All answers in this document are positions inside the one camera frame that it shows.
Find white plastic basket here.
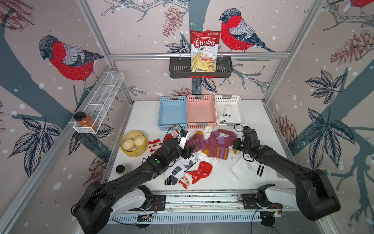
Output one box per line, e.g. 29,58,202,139
214,95,247,130

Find pink plastic basket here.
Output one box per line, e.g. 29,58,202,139
187,95,217,129

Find white black sport sock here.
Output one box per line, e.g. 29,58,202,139
163,155,201,186

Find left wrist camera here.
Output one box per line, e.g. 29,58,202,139
178,129,189,149

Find red white striped sock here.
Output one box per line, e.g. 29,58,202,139
149,139,162,156

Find red santa sock lower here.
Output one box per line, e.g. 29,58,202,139
178,161,213,189

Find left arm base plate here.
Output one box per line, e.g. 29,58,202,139
137,195,166,212

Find black wall basket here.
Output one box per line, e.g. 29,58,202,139
169,57,233,79

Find crumpled white sock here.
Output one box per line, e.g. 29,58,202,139
202,127,214,140

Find purple yellow striped sock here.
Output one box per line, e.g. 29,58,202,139
186,131,229,160

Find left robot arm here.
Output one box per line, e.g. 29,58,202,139
71,138,196,234

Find blue plastic basket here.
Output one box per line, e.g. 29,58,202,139
158,96,188,131

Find white wire wall shelf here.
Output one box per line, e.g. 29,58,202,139
73,71,124,134

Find Chuba cassava chips bag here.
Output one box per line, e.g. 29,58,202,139
190,30,221,72

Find black jar lid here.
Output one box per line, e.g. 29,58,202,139
116,165,125,174

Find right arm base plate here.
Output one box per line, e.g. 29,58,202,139
238,194,283,210

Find yellow bamboo steamer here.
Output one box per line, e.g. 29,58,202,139
120,131,149,158

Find plain white sock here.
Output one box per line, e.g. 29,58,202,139
229,157,268,180

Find white sock two black stripes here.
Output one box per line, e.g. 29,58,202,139
223,104,231,122

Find orange spice jar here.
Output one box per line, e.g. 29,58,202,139
73,112,98,131

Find red santa sock upper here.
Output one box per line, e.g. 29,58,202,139
163,130,180,143

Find small white ankle sock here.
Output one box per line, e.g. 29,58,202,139
196,151,219,165

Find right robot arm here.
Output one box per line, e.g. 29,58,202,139
233,126,341,221

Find red santa sock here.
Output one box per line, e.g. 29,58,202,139
163,130,180,143
178,161,213,189

